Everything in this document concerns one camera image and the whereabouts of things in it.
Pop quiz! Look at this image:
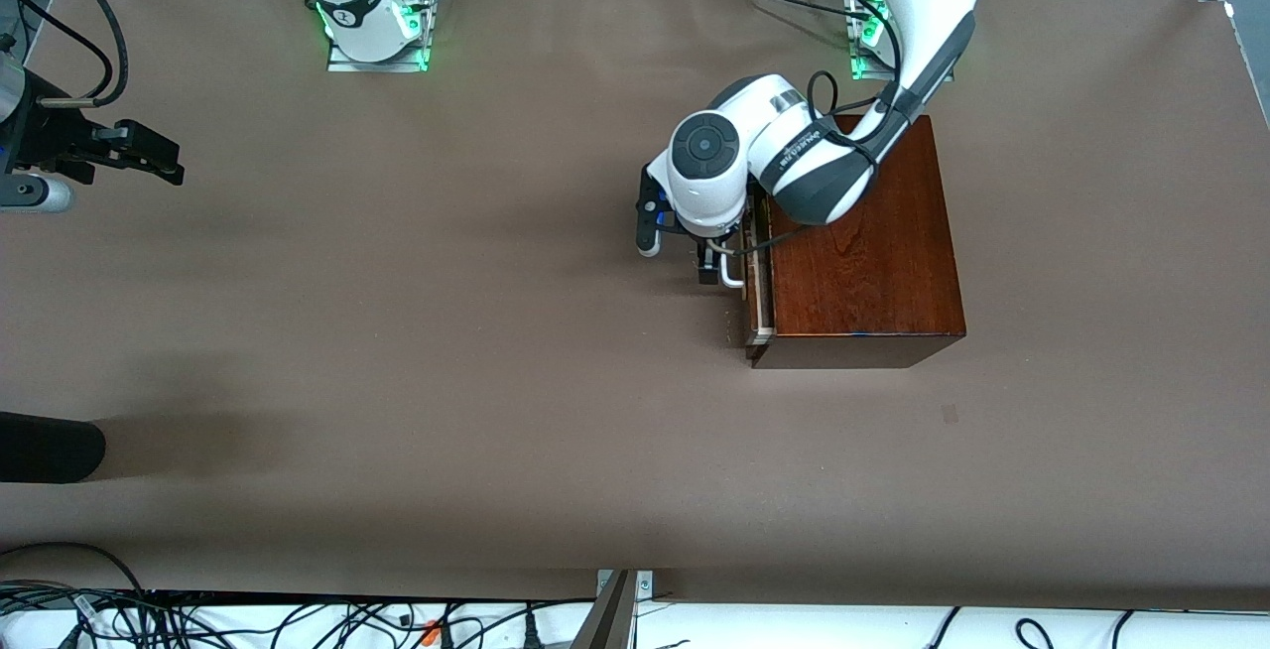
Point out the wooden drawer with silver handle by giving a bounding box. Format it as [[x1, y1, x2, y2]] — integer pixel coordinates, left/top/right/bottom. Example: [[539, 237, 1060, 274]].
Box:
[[718, 183, 778, 348]]

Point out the dark brown wooden cabinet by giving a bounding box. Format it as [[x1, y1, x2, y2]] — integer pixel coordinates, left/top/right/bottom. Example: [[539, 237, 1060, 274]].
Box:
[[749, 114, 967, 370]]

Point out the black rounded object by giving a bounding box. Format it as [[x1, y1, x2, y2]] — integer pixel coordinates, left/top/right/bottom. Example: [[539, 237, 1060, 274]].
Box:
[[0, 411, 107, 484]]

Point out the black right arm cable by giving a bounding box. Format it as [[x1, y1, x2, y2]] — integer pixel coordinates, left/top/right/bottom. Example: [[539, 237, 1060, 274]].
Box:
[[8, 0, 209, 110]]

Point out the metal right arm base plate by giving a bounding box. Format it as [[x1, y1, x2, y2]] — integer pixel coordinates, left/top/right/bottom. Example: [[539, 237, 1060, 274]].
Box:
[[326, 0, 432, 73]]

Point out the metal table edge bracket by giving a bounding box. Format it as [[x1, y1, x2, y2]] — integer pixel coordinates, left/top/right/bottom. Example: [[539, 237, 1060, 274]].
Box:
[[571, 569, 657, 649]]

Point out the black cable tangle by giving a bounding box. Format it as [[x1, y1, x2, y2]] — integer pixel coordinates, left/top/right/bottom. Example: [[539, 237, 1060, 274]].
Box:
[[0, 541, 596, 649]]

